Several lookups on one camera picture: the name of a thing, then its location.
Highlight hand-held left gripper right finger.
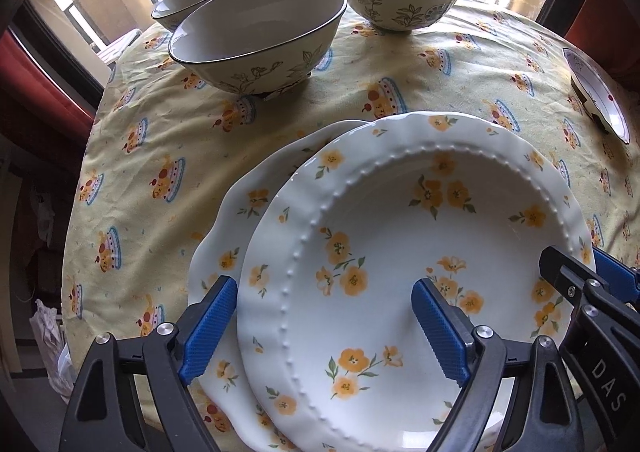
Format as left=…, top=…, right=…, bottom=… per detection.
left=411, top=277, right=586, bottom=452

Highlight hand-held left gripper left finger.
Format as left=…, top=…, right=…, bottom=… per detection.
left=59, top=275, right=240, bottom=452

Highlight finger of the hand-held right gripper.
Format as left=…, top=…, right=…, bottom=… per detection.
left=592, top=248, right=640, bottom=305
left=539, top=246, right=608, bottom=305

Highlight white yellow floral plate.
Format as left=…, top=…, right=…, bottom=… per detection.
left=236, top=110, right=597, bottom=452
left=187, top=119, right=368, bottom=452

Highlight small red patterned dish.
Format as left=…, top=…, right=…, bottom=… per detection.
left=562, top=48, right=632, bottom=145

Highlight white plastic bag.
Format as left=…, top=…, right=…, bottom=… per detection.
left=30, top=299, right=76, bottom=403

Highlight yellow printed tablecloth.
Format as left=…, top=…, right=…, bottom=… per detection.
left=60, top=0, right=640, bottom=452

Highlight red curtain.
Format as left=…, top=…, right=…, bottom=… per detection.
left=565, top=0, right=640, bottom=83
left=0, top=27, right=101, bottom=138

